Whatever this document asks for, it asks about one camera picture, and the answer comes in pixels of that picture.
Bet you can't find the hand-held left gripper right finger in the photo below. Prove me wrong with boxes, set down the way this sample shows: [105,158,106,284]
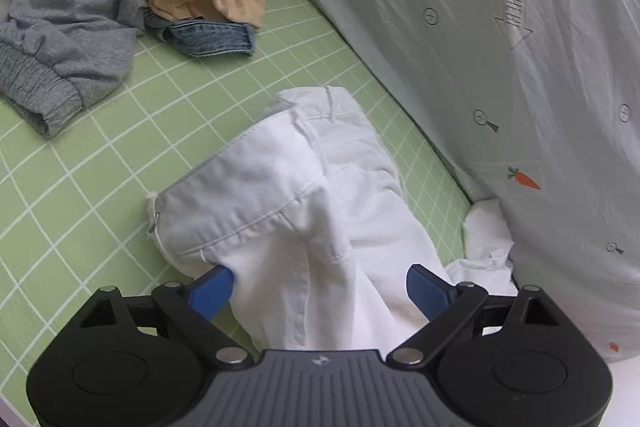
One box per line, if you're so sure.
[386,264,561,368]

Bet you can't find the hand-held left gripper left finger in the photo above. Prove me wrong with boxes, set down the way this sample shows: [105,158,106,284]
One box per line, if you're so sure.
[80,266,255,368]

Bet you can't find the white pants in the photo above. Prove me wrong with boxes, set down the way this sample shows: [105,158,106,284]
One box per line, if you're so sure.
[146,87,519,352]

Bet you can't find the green grid bed sheet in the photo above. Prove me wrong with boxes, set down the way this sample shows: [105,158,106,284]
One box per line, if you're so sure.
[0,0,473,378]

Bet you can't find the carrot print grey quilt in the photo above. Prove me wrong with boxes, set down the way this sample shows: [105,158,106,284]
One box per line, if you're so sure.
[249,0,640,364]

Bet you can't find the blue denim jeans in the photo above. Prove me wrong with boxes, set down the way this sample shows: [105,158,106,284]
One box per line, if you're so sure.
[143,0,291,58]

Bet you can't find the grey sweatshirt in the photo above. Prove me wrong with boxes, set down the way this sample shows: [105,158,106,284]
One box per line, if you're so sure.
[0,0,147,138]

